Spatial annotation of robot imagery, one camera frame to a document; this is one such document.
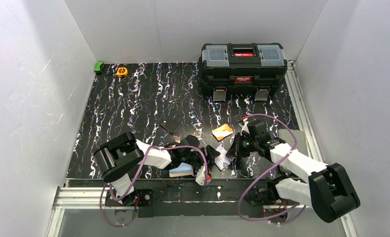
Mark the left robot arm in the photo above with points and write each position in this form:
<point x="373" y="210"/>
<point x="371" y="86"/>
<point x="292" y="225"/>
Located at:
<point x="120" y="161"/>

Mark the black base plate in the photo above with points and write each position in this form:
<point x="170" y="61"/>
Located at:
<point x="175" y="197"/>

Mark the black plastic toolbox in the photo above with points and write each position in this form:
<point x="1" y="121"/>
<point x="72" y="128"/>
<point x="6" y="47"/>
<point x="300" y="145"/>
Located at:
<point x="241" y="68"/>

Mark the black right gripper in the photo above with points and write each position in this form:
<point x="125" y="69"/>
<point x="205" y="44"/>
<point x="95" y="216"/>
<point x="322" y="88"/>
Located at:
<point x="235" y="149"/>

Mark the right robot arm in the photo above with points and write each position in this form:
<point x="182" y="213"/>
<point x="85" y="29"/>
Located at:
<point x="327" y="189"/>

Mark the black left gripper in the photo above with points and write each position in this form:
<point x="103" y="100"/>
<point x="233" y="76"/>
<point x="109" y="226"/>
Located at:
<point x="206" y="155"/>

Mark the yellow tape measure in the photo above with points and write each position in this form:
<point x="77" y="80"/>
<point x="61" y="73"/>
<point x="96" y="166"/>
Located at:
<point x="122" y="72"/>

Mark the aluminium frame rail front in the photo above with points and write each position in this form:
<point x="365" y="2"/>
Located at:
<point x="72" y="198"/>

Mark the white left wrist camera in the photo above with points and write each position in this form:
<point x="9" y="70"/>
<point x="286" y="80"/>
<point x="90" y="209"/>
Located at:
<point x="202" y="178"/>

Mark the beige card holder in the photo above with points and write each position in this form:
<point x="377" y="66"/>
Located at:
<point x="182" y="170"/>

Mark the orange card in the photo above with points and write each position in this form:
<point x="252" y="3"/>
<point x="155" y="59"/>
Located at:
<point x="222" y="132"/>

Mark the silver toolbox latch left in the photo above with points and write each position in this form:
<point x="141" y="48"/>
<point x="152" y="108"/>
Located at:
<point x="219" y="94"/>

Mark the silver toolbox latch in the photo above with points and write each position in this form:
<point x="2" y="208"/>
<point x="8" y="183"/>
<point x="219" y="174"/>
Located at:
<point x="219" y="94"/>
<point x="262" y="94"/>

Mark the black VIP card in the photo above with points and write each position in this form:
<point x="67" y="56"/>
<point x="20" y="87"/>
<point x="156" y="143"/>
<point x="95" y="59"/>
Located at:
<point x="170" y="126"/>

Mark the grey pad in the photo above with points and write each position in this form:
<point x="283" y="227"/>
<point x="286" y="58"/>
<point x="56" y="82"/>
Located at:
<point x="301" y="145"/>

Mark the aluminium frame rail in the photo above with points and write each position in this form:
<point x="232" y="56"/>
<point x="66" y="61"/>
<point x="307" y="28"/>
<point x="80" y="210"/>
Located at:
<point x="72" y="198"/>
<point x="293" y="85"/>

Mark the aluminium frame rail right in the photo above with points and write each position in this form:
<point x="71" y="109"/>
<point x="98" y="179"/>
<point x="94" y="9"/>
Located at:
<point x="293" y="85"/>

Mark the silver toolbox latch right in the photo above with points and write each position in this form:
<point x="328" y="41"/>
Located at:
<point x="262" y="94"/>

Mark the white card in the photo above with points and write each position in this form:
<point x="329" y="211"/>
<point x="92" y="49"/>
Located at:
<point x="222" y="161"/>

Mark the green plastic object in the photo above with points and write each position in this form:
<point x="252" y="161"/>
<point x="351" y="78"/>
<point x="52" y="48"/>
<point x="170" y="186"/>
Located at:
<point x="98" y="68"/>

